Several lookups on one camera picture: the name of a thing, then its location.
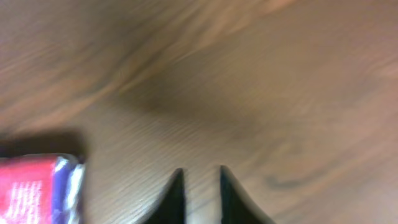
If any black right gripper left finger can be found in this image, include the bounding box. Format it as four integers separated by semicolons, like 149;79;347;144
141;168;186;224

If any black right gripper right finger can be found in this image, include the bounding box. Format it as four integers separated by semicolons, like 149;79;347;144
220;166;275;224

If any purple red pad packet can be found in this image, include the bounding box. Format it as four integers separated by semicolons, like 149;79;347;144
1;154;85;224

